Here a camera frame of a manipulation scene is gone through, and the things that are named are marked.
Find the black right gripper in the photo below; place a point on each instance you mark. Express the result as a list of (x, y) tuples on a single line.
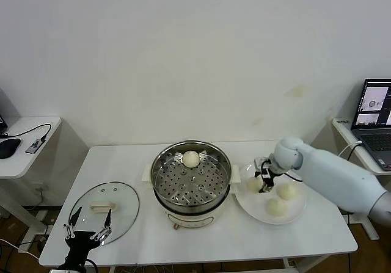
[(266, 177)]

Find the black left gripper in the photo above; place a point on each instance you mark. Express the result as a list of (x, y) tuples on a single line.
[(81, 240)]

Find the white steamed baozi bun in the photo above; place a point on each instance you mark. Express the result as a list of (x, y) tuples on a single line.
[(252, 186), (287, 192), (276, 207), (191, 160)]

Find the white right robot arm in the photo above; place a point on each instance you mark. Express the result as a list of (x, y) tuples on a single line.
[(330, 175)]

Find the perforated steel steamer basket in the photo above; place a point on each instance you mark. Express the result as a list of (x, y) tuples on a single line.
[(192, 190)]

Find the white round plate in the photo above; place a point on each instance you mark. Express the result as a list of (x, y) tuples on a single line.
[(250, 206)]

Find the cream electric cooking pot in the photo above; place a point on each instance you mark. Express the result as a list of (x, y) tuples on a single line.
[(189, 218)]

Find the grey usb hub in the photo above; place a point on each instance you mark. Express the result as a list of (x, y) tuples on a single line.
[(35, 146)]

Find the white side table with mouse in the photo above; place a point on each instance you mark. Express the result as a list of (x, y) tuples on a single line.
[(18, 163)]

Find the white side table with label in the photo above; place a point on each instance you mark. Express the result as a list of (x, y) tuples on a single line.
[(342, 131)]

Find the black computer mouse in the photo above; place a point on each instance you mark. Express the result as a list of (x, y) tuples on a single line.
[(9, 147)]

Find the grey open laptop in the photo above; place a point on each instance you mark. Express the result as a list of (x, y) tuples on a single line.
[(372, 138)]

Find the dark screen device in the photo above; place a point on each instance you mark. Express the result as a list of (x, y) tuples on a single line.
[(2, 123)]

